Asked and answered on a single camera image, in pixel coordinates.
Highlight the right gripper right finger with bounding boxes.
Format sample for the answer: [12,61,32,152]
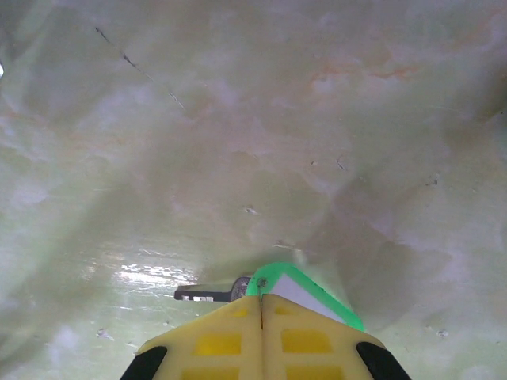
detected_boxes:
[261,294,413,380]

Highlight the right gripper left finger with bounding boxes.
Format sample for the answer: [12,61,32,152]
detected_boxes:
[118,294,265,380]

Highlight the light green key tag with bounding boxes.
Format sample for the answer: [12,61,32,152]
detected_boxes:
[173,260,368,333]

